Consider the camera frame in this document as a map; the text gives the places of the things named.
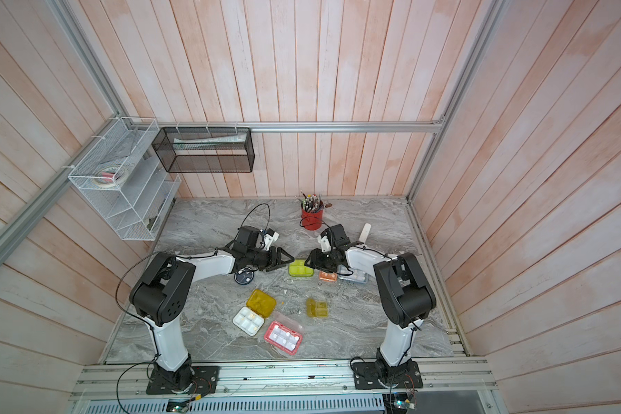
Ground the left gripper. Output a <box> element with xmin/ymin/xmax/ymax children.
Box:
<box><xmin>247</xmin><ymin>246</ymin><xmax>295</xmax><ymax>272</ymax></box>

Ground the green lid white pillbox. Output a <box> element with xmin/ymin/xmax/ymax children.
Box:
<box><xmin>288</xmin><ymin>260</ymin><xmax>315</xmax><ymax>278</ymax></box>

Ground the orange pillbox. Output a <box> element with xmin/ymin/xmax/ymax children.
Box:
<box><xmin>318</xmin><ymin>271</ymin><xmax>338</xmax><ymax>283</ymax></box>

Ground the blue pillbox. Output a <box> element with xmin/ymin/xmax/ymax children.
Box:
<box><xmin>338</xmin><ymin>271</ymin><xmax>368</xmax><ymax>285</ymax></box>

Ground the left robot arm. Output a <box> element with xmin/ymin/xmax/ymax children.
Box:
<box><xmin>129</xmin><ymin>226</ymin><xmax>295</xmax><ymax>388</ymax></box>

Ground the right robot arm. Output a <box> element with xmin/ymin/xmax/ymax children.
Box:
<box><xmin>305</xmin><ymin>224</ymin><xmax>436</xmax><ymax>390</ymax></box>

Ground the red pen cup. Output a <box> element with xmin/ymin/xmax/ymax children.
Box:
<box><xmin>300</xmin><ymin>209</ymin><xmax>324</xmax><ymax>231</ymax></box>

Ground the small yellow pillbox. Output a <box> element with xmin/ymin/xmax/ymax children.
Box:
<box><xmin>306</xmin><ymin>298</ymin><xmax>329</xmax><ymax>318</ymax></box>

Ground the white rectangular device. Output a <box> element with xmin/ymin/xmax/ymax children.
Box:
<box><xmin>358</xmin><ymin>224</ymin><xmax>372</xmax><ymax>243</ymax></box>

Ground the yellow lid white pillbox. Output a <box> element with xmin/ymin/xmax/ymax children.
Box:
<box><xmin>232</xmin><ymin>289</ymin><xmax>277</xmax><ymax>336</ymax></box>

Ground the red pillbox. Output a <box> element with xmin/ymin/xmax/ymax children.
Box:
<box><xmin>264</xmin><ymin>321</ymin><xmax>303</xmax><ymax>355</ymax></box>

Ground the black mesh basket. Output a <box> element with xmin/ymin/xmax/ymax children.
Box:
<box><xmin>152</xmin><ymin>126</ymin><xmax>255</xmax><ymax>174</ymax></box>

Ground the tape roll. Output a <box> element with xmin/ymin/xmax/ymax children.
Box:
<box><xmin>92</xmin><ymin>166</ymin><xmax>129</xmax><ymax>189</ymax></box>

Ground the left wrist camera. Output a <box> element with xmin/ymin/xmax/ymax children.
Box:
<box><xmin>262</xmin><ymin>229</ymin><xmax>279</xmax><ymax>251</ymax></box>

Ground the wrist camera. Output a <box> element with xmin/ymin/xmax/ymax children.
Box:
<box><xmin>262</xmin><ymin>229</ymin><xmax>279</xmax><ymax>251</ymax></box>
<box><xmin>317</xmin><ymin>231</ymin><xmax>332</xmax><ymax>253</ymax></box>

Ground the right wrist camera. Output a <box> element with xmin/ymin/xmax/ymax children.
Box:
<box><xmin>317</xmin><ymin>231</ymin><xmax>332</xmax><ymax>253</ymax></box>

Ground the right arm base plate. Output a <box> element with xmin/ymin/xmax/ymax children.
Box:
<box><xmin>349</xmin><ymin>360</ymin><xmax>424</xmax><ymax>390</ymax></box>

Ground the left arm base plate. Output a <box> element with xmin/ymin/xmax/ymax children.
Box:
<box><xmin>146</xmin><ymin>364</ymin><xmax>220</xmax><ymax>396</ymax></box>

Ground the white wire shelf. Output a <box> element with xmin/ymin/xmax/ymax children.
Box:
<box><xmin>68</xmin><ymin>117</ymin><xmax>180</xmax><ymax>242</ymax></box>

